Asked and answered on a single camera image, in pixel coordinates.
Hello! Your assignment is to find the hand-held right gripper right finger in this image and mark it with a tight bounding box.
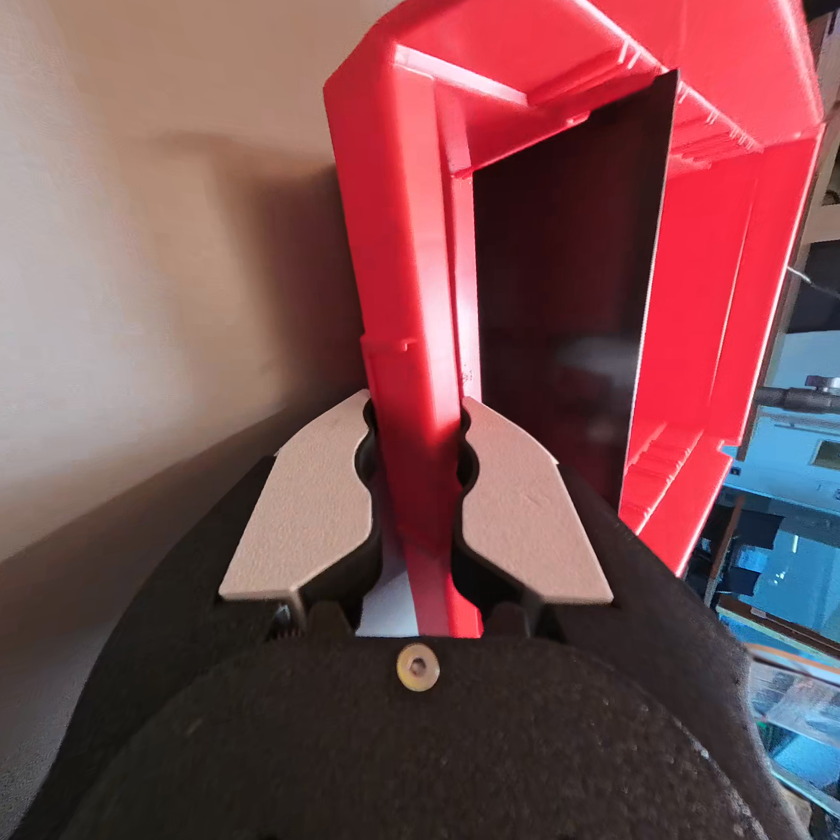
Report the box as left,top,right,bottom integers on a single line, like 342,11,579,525
451,396,616,610

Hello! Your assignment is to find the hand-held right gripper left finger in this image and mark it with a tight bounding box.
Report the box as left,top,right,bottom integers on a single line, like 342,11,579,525
217,389,385,624

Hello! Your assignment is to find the red plastic bin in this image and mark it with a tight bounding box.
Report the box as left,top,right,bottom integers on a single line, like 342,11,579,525
323,0,826,637

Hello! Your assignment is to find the black bin divider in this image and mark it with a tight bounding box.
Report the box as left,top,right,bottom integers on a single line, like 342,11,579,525
472,69,680,513

